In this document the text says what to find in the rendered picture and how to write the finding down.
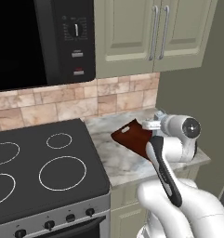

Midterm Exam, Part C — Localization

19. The white microwave dial knob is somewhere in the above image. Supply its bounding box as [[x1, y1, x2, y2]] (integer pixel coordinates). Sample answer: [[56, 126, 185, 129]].
[[72, 23, 81, 38]]

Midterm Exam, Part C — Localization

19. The black stove knob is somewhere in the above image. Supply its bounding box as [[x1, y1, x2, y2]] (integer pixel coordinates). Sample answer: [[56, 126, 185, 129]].
[[85, 207, 96, 218], [14, 229, 27, 238], [44, 219, 56, 231], [65, 213, 76, 223]]

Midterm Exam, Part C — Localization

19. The sage green base cupboard door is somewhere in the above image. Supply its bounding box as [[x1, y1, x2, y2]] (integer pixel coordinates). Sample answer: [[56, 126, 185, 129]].
[[110, 207, 149, 238]]

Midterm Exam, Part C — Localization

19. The black microwave oven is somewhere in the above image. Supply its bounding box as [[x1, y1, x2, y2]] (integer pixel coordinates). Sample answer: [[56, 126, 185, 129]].
[[0, 0, 97, 93]]

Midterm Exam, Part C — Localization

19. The silver cupboard door handle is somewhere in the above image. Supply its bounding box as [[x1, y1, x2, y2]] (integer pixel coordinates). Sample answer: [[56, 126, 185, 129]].
[[148, 5, 160, 62], [157, 5, 171, 61]]

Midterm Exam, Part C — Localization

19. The sage green drawer front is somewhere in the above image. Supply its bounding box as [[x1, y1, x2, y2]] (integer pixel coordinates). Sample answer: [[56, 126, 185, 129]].
[[110, 181, 143, 210]]

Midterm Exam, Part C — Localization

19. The black microwave door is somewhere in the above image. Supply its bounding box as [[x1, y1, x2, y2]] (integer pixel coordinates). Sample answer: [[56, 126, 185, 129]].
[[0, 0, 61, 93]]

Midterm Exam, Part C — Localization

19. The dark red tray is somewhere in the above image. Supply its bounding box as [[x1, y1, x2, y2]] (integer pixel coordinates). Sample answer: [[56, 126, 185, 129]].
[[110, 118, 155, 161]]

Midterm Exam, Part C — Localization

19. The black hob stove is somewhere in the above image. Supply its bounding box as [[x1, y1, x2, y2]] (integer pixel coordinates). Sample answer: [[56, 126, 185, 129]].
[[0, 118, 112, 238]]

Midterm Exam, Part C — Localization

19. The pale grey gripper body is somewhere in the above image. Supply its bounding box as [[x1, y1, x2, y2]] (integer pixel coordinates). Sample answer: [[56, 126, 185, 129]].
[[141, 119, 163, 131]]

